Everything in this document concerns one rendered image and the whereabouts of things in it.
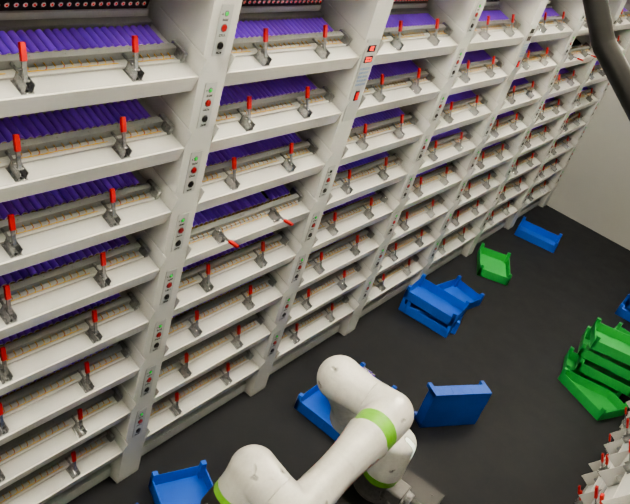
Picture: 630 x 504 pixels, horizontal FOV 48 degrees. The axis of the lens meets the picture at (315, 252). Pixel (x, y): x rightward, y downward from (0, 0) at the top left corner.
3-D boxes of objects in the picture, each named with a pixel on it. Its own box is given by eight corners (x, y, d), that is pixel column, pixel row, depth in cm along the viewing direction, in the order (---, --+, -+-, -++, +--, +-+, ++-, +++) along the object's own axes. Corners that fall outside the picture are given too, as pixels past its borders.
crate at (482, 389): (474, 424, 324) (466, 411, 330) (492, 393, 313) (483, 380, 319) (419, 428, 311) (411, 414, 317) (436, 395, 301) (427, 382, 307)
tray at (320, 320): (349, 315, 345) (364, 299, 336) (269, 364, 299) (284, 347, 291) (323, 284, 350) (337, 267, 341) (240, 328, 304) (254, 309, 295)
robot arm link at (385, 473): (367, 444, 235) (385, 405, 225) (406, 473, 230) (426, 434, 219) (346, 466, 225) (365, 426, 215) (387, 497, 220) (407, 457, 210)
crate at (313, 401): (374, 428, 303) (380, 416, 299) (348, 452, 287) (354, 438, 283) (321, 387, 315) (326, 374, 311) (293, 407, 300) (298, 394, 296)
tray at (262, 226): (304, 219, 253) (317, 201, 247) (179, 269, 207) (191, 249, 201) (269, 179, 257) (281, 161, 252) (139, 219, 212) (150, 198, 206)
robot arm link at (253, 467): (260, 428, 160) (239, 442, 149) (300, 468, 157) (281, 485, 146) (225, 470, 163) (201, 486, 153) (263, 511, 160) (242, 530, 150)
